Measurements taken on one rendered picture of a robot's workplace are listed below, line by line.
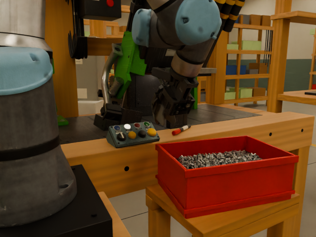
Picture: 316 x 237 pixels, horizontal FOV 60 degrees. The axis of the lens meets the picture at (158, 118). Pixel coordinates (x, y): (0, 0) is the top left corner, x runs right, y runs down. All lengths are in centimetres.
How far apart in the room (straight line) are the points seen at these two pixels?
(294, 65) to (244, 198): 1069
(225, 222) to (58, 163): 40
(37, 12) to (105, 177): 49
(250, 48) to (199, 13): 677
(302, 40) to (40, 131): 1101
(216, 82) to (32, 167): 152
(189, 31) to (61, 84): 98
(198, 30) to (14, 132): 31
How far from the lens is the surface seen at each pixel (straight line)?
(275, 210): 79
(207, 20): 47
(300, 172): 154
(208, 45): 65
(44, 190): 42
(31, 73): 40
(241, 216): 71
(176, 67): 68
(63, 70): 136
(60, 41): 136
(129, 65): 105
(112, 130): 85
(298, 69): 1124
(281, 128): 131
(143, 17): 58
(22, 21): 54
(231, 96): 687
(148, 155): 88
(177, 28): 47
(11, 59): 39
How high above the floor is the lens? 115
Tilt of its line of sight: 12 degrees down
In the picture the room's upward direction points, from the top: straight up
